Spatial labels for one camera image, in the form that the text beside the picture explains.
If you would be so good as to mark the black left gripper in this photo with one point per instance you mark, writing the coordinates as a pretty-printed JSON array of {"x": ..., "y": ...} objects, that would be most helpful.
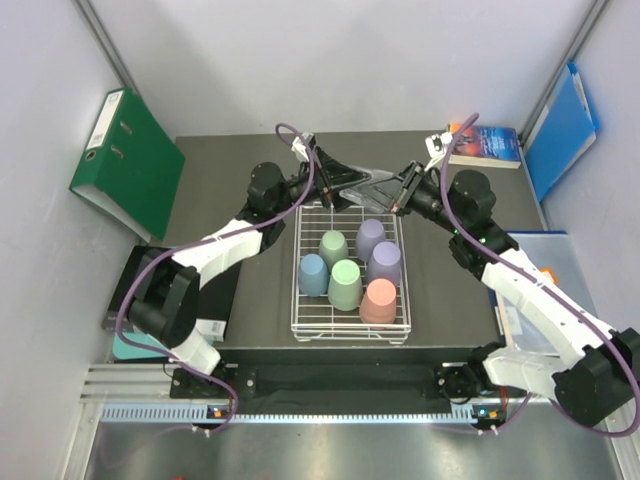
[{"x": 332, "y": 177}]

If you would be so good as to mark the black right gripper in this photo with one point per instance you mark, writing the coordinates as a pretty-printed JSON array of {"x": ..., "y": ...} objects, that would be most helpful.
[{"x": 413, "y": 177}]

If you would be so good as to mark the clear plastic cup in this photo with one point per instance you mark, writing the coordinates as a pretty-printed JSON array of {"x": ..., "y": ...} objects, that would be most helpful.
[{"x": 362, "y": 185}]

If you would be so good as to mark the purple cup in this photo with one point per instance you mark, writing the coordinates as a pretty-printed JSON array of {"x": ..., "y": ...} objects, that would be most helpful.
[
  {"x": 385, "y": 263},
  {"x": 370, "y": 233}
]

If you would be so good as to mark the dark green cup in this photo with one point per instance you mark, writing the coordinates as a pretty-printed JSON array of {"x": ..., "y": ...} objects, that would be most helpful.
[{"x": 333, "y": 248}]

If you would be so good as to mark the purple cup front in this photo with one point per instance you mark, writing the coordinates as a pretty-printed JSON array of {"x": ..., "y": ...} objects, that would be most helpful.
[{"x": 385, "y": 263}]

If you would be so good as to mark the light green cup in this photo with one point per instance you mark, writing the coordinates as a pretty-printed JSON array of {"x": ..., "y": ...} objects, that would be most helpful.
[{"x": 345, "y": 288}]

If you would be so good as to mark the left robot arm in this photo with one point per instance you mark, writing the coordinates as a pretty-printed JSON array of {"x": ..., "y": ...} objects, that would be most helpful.
[{"x": 163, "y": 299}]

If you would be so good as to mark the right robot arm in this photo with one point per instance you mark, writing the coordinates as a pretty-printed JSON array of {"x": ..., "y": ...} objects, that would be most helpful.
[{"x": 594, "y": 369}]

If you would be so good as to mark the blue paperback book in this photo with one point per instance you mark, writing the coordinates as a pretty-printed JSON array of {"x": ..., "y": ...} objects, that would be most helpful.
[{"x": 485, "y": 146}]

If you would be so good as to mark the blue cup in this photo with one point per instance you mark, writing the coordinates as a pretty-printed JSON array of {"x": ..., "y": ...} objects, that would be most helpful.
[{"x": 313, "y": 276}]

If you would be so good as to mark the pink cup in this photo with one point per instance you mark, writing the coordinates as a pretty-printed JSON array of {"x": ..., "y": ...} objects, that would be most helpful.
[{"x": 378, "y": 306}]

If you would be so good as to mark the blue folder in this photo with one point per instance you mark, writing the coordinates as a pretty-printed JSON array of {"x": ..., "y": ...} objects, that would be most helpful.
[{"x": 566, "y": 128}]

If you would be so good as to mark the white wire dish rack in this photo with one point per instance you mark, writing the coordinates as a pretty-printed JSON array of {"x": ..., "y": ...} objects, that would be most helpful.
[{"x": 314, "y": 318}]

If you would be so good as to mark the green ring binder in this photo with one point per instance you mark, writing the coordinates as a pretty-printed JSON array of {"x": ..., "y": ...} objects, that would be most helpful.
[{"x": 130, "y": 168}]

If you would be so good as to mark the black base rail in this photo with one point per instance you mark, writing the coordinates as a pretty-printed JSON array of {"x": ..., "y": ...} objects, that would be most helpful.
[{"x": 347, "y": 389}]

